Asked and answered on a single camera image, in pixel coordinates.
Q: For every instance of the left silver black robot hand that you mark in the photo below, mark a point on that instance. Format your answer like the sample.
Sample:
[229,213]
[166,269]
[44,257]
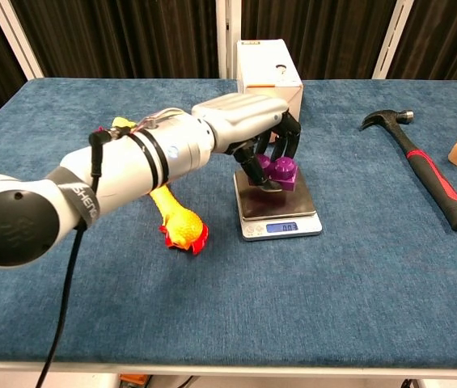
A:
[244,115]

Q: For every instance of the purple plastic building block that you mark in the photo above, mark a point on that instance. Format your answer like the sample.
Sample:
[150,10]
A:
[282,171]

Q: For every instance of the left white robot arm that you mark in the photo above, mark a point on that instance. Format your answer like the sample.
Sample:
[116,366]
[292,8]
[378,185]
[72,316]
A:
[90,178]

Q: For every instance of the digital kitchen scale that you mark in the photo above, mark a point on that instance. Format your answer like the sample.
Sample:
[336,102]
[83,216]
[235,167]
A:
[289,218]

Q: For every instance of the white cardboard box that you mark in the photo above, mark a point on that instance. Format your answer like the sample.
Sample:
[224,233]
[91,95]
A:
[266,66]

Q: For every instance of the yellow rubber chicken toy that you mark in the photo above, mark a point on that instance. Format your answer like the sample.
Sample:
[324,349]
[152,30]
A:
[181,226]

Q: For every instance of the dark pleated curtain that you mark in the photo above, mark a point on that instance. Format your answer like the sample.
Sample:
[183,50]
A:
[123,36]

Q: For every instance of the black red claw hammer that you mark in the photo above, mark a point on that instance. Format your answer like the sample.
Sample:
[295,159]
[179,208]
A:
[422,157]

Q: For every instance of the blue fabric table cloth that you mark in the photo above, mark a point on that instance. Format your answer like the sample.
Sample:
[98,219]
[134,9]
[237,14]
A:
[228,303]

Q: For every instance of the white metal frame post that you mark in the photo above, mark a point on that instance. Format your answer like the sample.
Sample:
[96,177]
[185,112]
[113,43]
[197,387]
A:
[394,38]
[15,36]
[228,38]

